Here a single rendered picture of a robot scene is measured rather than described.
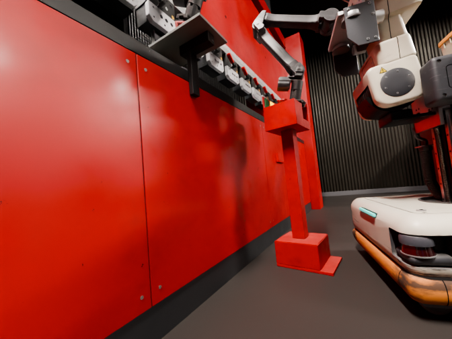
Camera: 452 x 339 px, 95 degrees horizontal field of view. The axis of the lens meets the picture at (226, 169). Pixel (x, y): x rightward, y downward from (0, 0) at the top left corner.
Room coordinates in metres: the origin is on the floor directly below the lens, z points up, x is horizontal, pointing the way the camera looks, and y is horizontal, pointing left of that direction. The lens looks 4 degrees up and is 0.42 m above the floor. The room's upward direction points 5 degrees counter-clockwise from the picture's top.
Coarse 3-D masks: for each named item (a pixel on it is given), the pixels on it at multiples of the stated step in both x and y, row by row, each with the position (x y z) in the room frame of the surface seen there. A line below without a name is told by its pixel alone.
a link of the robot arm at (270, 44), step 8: (256, 24) 1.10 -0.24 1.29; (264, 32) 1.11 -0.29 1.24; (256, 40) 1.21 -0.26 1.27; (264, 40) 1.11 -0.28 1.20; (272, 40) 1.10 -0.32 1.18; (272, 48) 1.10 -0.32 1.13; (280, 48) 1.08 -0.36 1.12; (280, 56) 1.08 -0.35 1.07; (288, 56) 1.07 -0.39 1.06; (288, 64) 1.06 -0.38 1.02; (296, 64) 1.04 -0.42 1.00; (288, 72) 1.10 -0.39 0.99; (304, 72) 1.04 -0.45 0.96
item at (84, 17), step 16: (48, 0) 0.41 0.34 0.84; (64, 0) 0.44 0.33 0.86; (80, 16) 0.47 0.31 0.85; (96, 16) 0.50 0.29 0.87; (112, 32) 0.53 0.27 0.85; (128, 48) 0.57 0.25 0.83; (144, 48) 0.62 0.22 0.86; (160, 64) 0.67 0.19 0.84; (176, 64) 0.74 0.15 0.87; (224, 96) 1.01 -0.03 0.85; (256, 112) 1.36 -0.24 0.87
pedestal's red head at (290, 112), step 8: (264, 104) 1.03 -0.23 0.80; (280, 104) 0.97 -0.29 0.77; (288, 104) 0.94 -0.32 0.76; (296, 104) 0.94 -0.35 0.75; (264, 112) 1.02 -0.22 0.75; (272, 112) 0.99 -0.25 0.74; (280, 112) 0.97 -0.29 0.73; (288, 112) 0.95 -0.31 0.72; (296, 112) 0.93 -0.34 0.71; (304, 112) 1.09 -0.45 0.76; (264, 120) 1.02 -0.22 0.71; (272, 120) 1.00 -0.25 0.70; (280, 120) 0.97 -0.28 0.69; (288, 120) 0.95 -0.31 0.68; (296, 120) 0.93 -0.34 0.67; (304, 120) 1.02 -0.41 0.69; (272, 128) 1.00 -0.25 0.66; (280, 128) 1.00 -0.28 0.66; (288, 128) 1.01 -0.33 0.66; (296, 128) 1.03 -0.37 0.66; (304, 128) 1.04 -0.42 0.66
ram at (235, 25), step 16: (208, 0) 1.16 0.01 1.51; (224, 0) 1.33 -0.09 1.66; (240, 0) 1.57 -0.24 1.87; (208, 16) 1.14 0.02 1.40; (224, 16) 1.31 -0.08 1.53; (240, 16) 1.54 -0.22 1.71; (256, 16) 1.86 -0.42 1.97; (224, 32) 1.29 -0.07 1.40; (240, 32) 1.51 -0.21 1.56; (224, 48) 1.28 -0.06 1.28; (240, 48) 1.49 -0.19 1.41; (256, 48) 1.78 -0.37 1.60; (240, 64) 1.46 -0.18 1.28; (256, 64) 1.75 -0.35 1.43; (272, 64) 2.16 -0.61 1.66; (272, 80) 2.11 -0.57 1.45; (288, 96) 2.61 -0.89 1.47
